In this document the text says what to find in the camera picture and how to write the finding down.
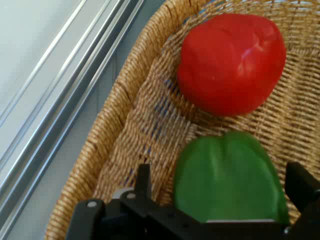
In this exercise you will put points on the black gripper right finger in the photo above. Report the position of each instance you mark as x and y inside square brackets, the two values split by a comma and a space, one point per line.
[303, 190]

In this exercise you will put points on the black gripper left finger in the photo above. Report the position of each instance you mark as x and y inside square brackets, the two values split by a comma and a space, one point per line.
[143, 182]

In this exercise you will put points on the light woven wicker basket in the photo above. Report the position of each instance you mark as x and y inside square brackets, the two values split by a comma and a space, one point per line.
[150, 112]

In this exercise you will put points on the green toy bell pepper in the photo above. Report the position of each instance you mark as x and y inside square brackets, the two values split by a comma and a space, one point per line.
[225, 180]

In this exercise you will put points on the red toy tomato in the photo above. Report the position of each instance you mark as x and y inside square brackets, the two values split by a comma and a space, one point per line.
[230, 65]

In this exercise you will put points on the aluminium wall rail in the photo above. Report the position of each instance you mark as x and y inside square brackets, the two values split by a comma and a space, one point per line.
[62, 100]

